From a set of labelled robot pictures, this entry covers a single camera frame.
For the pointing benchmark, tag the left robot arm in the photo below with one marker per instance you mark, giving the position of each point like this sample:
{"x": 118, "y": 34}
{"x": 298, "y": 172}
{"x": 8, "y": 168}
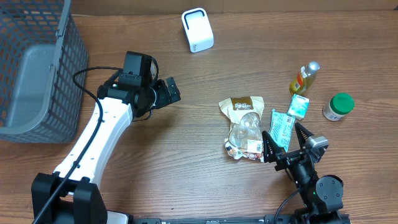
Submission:
{"x": 71, "y": 194}

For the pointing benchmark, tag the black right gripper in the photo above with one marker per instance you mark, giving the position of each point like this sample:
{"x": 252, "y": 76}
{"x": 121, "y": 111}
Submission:
{"x": 272, "y": 149}

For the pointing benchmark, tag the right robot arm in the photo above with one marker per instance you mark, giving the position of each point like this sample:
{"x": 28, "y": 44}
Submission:
{"x": 321, "y": 196}

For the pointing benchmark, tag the teal tissue pack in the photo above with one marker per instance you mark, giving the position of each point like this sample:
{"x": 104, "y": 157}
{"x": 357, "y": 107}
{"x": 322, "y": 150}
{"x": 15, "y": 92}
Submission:
{"x": 281, "y": 129}

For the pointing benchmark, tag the grey plastic mesh basket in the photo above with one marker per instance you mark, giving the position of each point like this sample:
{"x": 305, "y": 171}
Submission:
{"x": 41, "y": 49}

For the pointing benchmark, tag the clear bottle with silver cap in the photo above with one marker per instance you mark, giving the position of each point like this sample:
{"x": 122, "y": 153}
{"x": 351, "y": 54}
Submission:
{"x": 304, "y": 78}

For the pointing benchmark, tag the white barcode scanner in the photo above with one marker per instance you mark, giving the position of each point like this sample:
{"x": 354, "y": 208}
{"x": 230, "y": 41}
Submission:
{"x": 197, "y": 29}

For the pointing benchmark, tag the green lid jar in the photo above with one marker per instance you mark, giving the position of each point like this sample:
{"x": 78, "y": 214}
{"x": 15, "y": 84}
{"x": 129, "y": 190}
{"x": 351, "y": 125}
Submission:
{"x": 339, "y": 106}

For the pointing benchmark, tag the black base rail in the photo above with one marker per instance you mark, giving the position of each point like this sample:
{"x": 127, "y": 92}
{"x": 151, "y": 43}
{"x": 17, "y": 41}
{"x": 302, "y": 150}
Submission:
{"x": 211, "y": 221}

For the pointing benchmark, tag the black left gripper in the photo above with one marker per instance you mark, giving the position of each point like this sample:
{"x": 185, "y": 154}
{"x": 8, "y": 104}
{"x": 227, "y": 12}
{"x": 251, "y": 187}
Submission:
{"x": 162, "y": 98}

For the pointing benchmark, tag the brown snack packet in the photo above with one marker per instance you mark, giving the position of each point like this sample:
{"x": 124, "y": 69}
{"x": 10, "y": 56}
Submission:
{"x": 245, "y": 115}

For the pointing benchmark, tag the small Kleenex tissue pack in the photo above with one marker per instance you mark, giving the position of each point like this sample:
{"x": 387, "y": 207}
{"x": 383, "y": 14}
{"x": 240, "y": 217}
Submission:
{"x": 298, "y": 107}

